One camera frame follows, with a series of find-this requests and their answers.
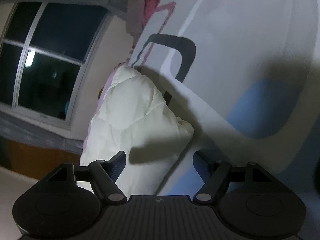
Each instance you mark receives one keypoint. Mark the window with white frame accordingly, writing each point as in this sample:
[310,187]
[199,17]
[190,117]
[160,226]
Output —
[45,50]

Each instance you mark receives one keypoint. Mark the grey curtain left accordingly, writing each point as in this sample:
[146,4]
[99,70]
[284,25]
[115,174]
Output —
[15,129]

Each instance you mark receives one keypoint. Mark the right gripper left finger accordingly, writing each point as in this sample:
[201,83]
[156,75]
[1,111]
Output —
[104,175]

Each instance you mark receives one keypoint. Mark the patterned bed sheet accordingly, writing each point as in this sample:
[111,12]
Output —
[245,75]

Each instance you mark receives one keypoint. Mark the brown wooden door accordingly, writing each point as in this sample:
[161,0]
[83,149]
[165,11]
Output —
[31,161]

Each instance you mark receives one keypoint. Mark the pink blanket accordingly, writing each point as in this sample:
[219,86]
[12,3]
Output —
[101,96]

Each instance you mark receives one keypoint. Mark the white padded jacket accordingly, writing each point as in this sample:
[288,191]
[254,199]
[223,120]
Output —
[134,118]

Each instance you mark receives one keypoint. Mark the stack of folded clothes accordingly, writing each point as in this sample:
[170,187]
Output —
[138,14]

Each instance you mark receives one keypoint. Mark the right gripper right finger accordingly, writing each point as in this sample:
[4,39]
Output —
[214,175]

